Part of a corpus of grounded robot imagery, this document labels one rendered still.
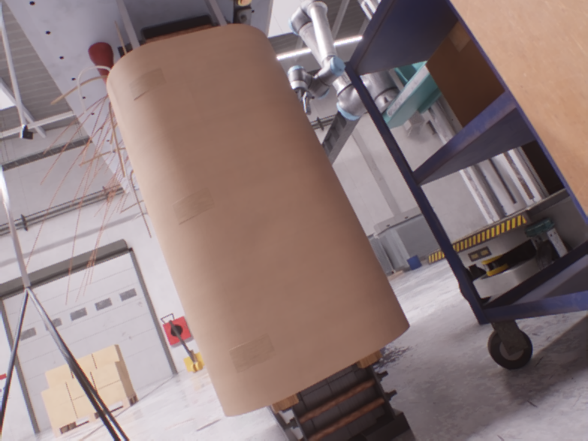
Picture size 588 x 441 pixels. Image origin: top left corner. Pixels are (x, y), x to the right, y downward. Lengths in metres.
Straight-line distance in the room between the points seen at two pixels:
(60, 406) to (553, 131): 7.47
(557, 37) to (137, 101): 0.86
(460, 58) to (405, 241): 9.58
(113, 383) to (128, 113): 6.53
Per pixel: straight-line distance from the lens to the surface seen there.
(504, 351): 1.09
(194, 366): 8.75
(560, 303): 0.90
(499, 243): 1.71
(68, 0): 1.34
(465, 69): 1.13
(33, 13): 1.36
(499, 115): 0.83
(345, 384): 1.00
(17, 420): 16.23
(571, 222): 1.77
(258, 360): 0.83
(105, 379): 7.38
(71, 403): 7.53
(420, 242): 10.80
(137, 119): 1.01
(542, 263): 1.66
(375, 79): 2.20
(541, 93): 0.46
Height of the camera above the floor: 0.36
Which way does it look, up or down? 13 degrees up
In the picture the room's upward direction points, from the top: 25 degrees counter-clockwise
